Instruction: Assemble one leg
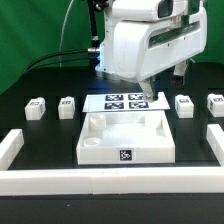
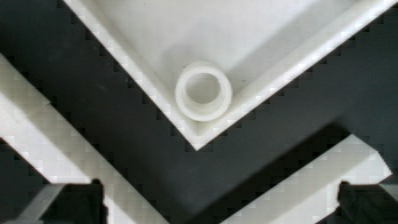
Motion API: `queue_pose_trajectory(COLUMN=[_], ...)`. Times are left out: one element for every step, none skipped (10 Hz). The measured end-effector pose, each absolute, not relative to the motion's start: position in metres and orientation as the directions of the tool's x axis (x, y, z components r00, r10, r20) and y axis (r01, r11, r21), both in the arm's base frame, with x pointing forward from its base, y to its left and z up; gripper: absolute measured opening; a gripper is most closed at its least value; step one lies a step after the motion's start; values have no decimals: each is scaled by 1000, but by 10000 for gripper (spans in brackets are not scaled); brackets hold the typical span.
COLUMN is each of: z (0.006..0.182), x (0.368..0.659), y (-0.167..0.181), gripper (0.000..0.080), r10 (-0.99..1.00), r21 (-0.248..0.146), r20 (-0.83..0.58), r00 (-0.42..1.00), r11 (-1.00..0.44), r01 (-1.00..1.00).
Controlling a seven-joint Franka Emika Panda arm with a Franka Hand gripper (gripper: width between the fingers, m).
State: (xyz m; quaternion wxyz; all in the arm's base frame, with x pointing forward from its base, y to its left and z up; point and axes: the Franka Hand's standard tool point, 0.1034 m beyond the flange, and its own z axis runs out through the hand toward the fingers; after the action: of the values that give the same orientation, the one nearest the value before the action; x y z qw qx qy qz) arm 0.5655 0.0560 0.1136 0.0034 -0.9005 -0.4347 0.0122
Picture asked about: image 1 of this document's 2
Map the white sheet with markers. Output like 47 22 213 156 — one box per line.
83 92 170 112

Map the white square tabletop part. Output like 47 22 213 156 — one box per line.
76 111 175 165

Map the green backdrop curtain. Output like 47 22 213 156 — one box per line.
0 0 224 94

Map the black post behind robot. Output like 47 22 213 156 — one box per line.
87 0 100 47

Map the grey thin cable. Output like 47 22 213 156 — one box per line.
58 0 76 68

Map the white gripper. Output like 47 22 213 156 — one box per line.
113 6 207 102

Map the black cable upper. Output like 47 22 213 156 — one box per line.
21 49 91 75

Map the black cable lower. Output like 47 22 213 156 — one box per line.
29 57 98 72

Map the black cable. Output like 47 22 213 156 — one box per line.
21 49 91 75
29 57 98 72

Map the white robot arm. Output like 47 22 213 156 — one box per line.
96 0 207 102

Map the white U-shaped fence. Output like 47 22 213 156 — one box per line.
0 129 224 196

